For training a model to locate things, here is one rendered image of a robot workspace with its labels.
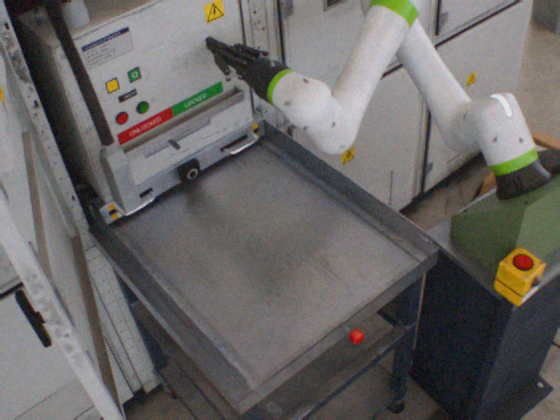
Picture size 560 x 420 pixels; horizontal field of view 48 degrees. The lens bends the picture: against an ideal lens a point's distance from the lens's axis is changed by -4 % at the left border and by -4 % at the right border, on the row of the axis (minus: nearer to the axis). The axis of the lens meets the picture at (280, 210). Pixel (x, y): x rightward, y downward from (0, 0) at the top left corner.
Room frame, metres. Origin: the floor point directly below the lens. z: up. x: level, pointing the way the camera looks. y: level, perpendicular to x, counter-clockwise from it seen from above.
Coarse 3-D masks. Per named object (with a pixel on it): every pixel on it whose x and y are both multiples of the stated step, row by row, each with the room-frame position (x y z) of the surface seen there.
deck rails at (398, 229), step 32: (288, 160) 1.40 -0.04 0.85; (320, 160) 1.31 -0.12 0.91; (352, 192) 1.21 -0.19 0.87; (96, 224) 1.22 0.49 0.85; (384, 224) 1.11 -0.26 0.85; (128, 256) 1.08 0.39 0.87; (416, 256) 0.99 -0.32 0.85; (160, 288) 0.94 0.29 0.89; (192, 320) 0.83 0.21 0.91; (224, 352) 0.78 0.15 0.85; (256, 384) 0.69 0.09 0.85
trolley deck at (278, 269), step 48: (192, 192) 1.31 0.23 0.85; (240, 192) 1.29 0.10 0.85; (288, 192) 1.27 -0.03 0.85; (96, 240) 1.17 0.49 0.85; (144, 240) 1.15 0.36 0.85; (192, 240) 1.13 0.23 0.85; (240, 240) 1.11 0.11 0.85; (288, 240) 1.09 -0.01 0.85; (336, 240) 1.08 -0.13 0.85; (384, 240) 1.06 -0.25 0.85; (144, 288) 0.99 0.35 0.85; (192, 288) 0.97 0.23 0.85; (240, 288) 0.96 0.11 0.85; (288, 288) 0.94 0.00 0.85; (336, 288) 0.93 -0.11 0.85; (384, 288) 0.91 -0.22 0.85; (192, 336) 0.84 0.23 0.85; (240, 336) 0.82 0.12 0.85; (288, 336) 0.81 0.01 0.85; (336, 336) 0.82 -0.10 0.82
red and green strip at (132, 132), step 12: (216, 84) 1.44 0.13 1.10; (192, 96) 1.40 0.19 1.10; (204, 96) 1.42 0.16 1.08; (168, 108) 1.36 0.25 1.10; (180, 108) 1.38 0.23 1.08; (144, 120) 1.32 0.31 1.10; (156, 120) 1.33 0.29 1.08; (120, 132) 1.28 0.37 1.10; (132, 132) 1.29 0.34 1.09; (144, 132) 1.31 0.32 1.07; (120, 144) 1.27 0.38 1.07
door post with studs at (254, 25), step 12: (240, 0) 1.60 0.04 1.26; (252, 0) 1.57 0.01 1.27; (240, 12) 1.60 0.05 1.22; (252, 12) 1.57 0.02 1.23; (264, 12) 1.59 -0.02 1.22; (252, 24) 1.56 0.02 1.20; (264, 24) 1.59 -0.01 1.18; (252, 36) 1.57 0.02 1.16; (264, 36) 1.58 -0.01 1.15; (264, 48) 1.58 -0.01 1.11; (252, 96) 1.60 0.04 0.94; (264, 108) 1.57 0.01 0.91
